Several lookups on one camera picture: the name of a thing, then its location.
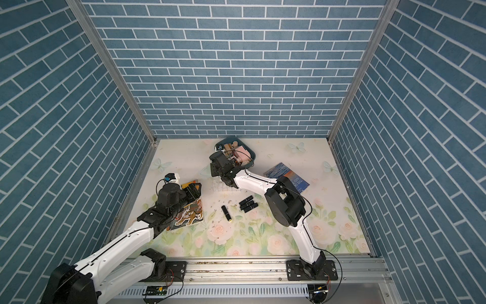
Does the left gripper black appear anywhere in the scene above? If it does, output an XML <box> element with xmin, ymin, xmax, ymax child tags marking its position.
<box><xmin>168</xmin><ymin>181</ymin><xmax>203</xmax><ymax>218</ymax></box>

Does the black lipstick gold band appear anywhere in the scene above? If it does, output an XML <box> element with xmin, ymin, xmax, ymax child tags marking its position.
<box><xmin>221</xmin><ymin>205</ymin><xmax>232</xmax><ymax>222</ymax></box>

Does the black lipstick silver band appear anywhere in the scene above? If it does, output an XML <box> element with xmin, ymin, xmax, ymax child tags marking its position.
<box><xmin>242</xmin><ymin>203</ymin><xmax>258</xmax><ymax>213</ymax></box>
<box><xmin>239</xmin><ymin>200</ymin><xmax>254</xmax><ymax>210</ymax></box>
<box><xmin>239</xmin><ymin>196</ymin><xmax>253</xmax><ymax>206</ymax></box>

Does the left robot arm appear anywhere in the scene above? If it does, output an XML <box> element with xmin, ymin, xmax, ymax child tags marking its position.
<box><xmin>41</xmin><ymin>182</ymin><xmax>202</xmax><ymax>303</ymax></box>

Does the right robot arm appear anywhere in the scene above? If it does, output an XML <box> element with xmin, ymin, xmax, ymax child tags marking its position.
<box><xmin>210</xmin><ymin>151</ymin><xmax>326</xmax><ymax>269</ymax></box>

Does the clear acrylic lipstick organizer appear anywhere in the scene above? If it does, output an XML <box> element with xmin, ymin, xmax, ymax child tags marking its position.
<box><xmin>213</xmin><ymin>177</ymin><xmax>240</xmax><ymax>192</ymax></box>

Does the teal plastic storage bin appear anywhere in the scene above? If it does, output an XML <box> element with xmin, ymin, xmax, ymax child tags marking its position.
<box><xmin>215</xmin><ymin>136</ymin><xmax>256</xmax><ymax>168</ymax></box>

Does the orange children's story book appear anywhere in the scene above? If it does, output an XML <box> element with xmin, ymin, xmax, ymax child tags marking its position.
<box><xmin>167</xmin><ymin>179</ymin><xmax>204</xmax><ymax>231</ymax></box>

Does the pink compact in bin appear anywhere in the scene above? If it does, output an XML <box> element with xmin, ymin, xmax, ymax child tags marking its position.
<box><xmin>234</xmin><ymin>146</ymin><xmax>252</xmax><ymax>163</ymax></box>

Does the blue paperback book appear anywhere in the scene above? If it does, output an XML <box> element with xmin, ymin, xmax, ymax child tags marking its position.
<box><xmin>264</xmin><ymin>162</ymin><xmax>310</xmax><ymax>193</ymax></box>

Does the green circuit board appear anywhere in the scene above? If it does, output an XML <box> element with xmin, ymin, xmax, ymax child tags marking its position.
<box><xmin>143</xmin><ymin>286</ymin><xmax>168</xmax><ymax>297</ymax></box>

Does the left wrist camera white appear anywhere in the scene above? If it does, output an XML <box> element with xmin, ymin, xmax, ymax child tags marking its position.
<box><xmin>163</xmin><ymin>173</ymin><xmax>180</xmax><ymax>184</ymax></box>

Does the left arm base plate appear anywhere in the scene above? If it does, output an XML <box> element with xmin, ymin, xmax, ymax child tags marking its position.
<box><xmin>140</xmin><ymin>261</ymin><xmax>187</xmax><ymax>283</ymax></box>

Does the white vented cable duct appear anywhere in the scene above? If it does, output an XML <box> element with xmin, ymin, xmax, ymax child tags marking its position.
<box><xmin>115</xmin><ymin>284</ymin><xmax>308</xmax><ymax>300</ymax></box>

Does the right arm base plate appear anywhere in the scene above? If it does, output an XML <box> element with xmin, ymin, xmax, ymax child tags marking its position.
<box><xmin>286</xmin><ymin>260</ymin><xmax>339</xmax><ymax>281</ymax></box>

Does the right circuit board with wires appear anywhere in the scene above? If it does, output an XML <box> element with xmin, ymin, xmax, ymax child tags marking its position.
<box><xmin>307</xmin><ymin>284</ymin><xmax>329</xmax><ymax>304</ymax></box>

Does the aluminium rail frame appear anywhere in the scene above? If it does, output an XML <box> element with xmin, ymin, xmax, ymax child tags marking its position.
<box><xmin>108</xmin><ymin>257</ymin><xmax>401</xmax><ymax>303</ymax></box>

